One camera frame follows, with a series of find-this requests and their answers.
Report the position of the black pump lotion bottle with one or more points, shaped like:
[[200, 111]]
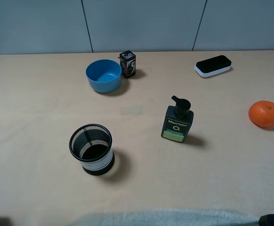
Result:
[[178, 120]]

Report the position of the orange mandarin fruit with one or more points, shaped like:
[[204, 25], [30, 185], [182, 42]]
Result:
[[261, 113]]

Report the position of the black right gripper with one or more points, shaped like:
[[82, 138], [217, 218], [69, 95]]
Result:
[[266, 220]]

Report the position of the black mesh pen holder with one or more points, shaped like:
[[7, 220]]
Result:
[[91, 145]]

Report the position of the blue plastic bowl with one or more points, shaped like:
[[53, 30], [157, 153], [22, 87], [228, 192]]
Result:
[[104, 75]]

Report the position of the black gum box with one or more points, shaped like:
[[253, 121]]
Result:
[[128, 63]]

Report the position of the black white board eraser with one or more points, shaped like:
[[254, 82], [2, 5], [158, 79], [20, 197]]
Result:
[[213, 66]]

